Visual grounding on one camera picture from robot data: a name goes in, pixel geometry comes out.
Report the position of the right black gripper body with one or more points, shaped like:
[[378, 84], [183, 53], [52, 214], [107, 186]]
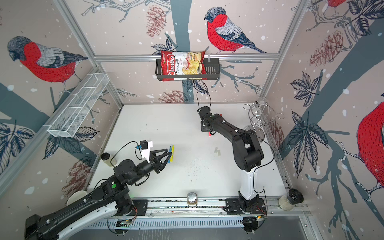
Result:
[[202, 128]]

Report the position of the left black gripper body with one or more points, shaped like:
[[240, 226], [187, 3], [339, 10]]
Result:
[[153, 165]]

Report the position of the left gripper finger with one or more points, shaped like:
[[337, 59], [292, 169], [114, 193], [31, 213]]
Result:
[[160, 154], [161, 164]]

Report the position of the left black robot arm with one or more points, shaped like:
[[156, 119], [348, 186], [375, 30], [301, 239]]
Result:
[[109, 198]]

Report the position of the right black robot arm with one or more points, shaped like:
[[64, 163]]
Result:
[[248, 156]]

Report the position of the yellow pen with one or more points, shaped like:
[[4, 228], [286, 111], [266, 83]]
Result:
[[172, 149]]

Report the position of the small jar black lid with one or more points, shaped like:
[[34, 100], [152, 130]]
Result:
[[108, 160]]

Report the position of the chrome spiral glass holder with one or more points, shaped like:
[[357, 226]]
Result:
[[261, 115]]

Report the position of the red cassava chips bag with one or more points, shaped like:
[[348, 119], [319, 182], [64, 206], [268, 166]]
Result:
[[181, 64]]

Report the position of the right jar black lid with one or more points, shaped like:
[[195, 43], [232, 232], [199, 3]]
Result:
[[291, 199]]

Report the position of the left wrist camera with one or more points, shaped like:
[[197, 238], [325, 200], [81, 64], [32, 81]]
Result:
[[145, 147]]

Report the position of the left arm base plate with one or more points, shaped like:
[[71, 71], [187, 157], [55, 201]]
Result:
[[132, 208]]

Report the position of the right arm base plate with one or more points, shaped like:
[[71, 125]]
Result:
[[237, 206]]

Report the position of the white mesh wall shelf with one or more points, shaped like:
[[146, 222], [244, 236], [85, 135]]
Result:
[[81, 101]]

